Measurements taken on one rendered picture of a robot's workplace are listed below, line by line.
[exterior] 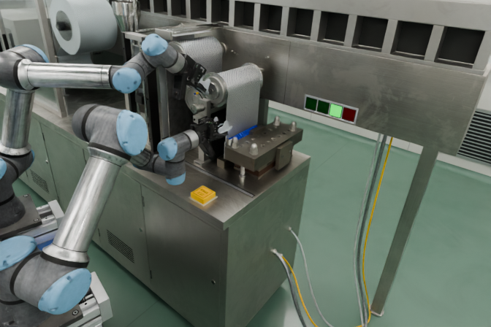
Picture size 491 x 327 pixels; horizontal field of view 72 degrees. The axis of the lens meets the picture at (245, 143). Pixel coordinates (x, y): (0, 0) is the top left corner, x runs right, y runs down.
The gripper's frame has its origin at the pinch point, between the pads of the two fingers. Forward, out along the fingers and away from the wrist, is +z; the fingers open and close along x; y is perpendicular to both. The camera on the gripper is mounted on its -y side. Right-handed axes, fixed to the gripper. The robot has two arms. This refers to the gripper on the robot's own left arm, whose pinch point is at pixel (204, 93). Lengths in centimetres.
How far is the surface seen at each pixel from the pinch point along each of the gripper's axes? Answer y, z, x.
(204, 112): -6.3, 6.0, 0.7
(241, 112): 1.8, 18.7, -8.1
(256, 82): 17.0, 19.0, -8.2
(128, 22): 23, -3, 65
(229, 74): 12.1, 4.0, -4.2
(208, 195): -36.7, 5.3, -20.5
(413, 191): 3, 66, -81
